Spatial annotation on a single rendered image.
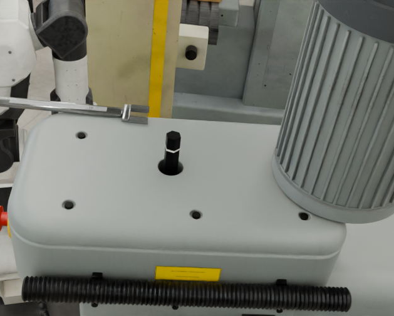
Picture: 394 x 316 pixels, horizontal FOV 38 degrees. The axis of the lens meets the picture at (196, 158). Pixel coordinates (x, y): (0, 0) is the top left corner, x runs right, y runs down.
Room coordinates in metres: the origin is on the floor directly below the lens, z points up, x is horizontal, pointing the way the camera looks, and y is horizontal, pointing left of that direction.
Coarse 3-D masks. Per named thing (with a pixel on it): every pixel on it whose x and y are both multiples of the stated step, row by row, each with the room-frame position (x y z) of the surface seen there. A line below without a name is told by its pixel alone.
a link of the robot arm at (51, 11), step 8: (56, 0) 1.31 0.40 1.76; (64, 0) 1.30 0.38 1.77; (72, 0) 1.31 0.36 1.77; (80, 0) 1.35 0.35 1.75; (48, 8) 1.32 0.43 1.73; (56, 8) 1.27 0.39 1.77; (64, 8) 1.26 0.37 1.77; (72, 8) 1.27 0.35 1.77; (80, 8) 1.30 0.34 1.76; (80, 48) 1.25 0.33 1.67; (56, 56) 1.24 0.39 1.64; (72, 56) 1.24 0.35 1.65; (80, 56) 1.25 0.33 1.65
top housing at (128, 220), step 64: (64, 128) 0.67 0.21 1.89; (128, 128) 0.69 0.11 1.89; (192, 128) 0.72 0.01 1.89; (256, 128) 0.74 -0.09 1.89; (64, 192) 0.54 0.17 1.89; (128, 192) 0.56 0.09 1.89; (192, 192) 0.57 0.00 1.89; (256, 192) 0.59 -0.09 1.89; (64, 256) 0.47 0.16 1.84; (128, 256) 0.48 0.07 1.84; (192, 256) 0.49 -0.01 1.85; (256, 256) 0.51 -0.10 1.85; (320, 256) 0.52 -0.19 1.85
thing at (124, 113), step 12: (0, 96) 0.72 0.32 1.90; (24, 108) 0.71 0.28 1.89; (36, 108) 0.71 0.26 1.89; (48, 108) 0.71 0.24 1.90; (60, 108) 0.71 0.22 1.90; (72, 108) 0.71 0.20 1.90; (84, 108) 0.72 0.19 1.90; (96, 108) 0.72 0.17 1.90; (108, 108) 0.73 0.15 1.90; (120, 108) 0.73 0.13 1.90; (132, 108) 0.74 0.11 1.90; (144, 108) 0.74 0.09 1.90; (132, 120) 0.71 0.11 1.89; (144, 120) 0.71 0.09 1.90
